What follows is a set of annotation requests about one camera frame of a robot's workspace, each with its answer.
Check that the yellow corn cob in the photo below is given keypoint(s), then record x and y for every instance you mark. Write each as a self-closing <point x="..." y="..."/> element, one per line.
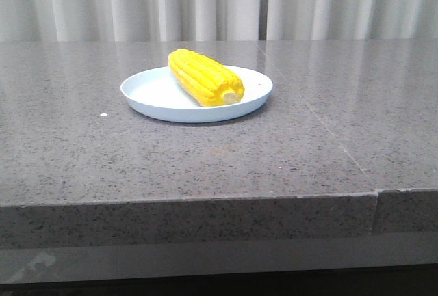
<point x="209" y="82"/>

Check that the light blue round plate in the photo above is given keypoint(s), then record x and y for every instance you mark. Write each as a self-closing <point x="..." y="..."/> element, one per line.
<point x="157" y="94"/>

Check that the white pleated curtain right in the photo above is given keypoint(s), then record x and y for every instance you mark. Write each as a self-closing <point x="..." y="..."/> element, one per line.
<point x="347" y="19"/>

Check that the white pleated curtain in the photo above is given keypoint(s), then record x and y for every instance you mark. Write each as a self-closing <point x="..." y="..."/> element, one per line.
<point x="130" y="20"/>
<point x="347" y="19"/>

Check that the white pleated curtain left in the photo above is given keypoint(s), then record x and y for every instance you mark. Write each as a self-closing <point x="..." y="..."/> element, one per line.
<point x="130" y="20"/>

